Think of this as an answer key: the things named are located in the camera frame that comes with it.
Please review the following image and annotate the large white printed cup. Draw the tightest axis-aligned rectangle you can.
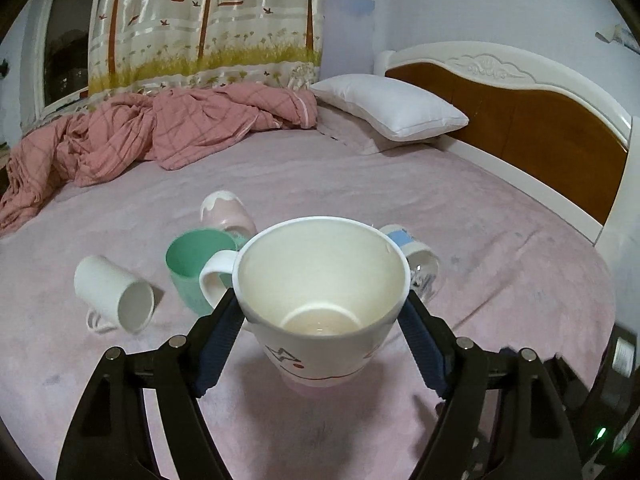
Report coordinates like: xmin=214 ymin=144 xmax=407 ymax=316
xmin=199 ymin=216 xmax=412 ymax=389

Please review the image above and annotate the pink and white cup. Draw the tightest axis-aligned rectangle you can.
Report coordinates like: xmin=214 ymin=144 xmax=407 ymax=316
xmin=200 ymin=190 xmax=257 ymax=239

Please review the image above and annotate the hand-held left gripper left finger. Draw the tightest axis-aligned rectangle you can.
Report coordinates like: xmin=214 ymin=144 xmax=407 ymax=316
xmin=56 ymin=287 xmax=247 ymax=480

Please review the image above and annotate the window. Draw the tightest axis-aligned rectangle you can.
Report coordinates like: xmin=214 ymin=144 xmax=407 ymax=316
xmin=34 ymin=0 xmax=108 ymax=113

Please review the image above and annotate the white pillow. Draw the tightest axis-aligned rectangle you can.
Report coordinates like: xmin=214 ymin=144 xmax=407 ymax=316
xmin=308 ymin=74 xmax=470 ymax=142

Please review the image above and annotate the white and wooden headboard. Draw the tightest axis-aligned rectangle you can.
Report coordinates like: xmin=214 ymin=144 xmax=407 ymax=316
xmin=373 ymin=41 xmax=635 ymax=262

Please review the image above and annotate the pink bed sheet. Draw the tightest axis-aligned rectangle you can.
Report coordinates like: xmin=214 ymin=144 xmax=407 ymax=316
xmin=0 ymin=105 xmax=617 ymax=480

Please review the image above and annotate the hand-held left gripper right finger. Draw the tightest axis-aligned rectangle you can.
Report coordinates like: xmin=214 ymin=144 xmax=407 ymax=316
xmin=397 ymin=290 xmax=583 ymax=480

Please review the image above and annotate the pink checked blanket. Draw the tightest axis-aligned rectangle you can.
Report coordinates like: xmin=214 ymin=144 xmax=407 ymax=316
xmin=0 ymin=82 xmax=319 ymax=235

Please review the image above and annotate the printed tree curtain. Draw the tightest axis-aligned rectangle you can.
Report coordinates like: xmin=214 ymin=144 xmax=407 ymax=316
xmin=87 ymin=0 xmax=326 ymax=98

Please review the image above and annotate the plain white cup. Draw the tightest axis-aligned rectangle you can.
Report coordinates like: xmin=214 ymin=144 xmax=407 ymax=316
xmin=74 ymin=255 xmax=156 ymax=335

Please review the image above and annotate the green cup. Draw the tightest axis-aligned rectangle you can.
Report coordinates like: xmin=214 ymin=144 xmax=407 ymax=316
xmin=165 ymin=229 xmax=241 ymax=317

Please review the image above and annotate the blue and white mug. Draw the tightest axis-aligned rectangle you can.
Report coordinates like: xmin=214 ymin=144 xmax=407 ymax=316
xmin=378 ymin=224 xmax=442 ymax=305

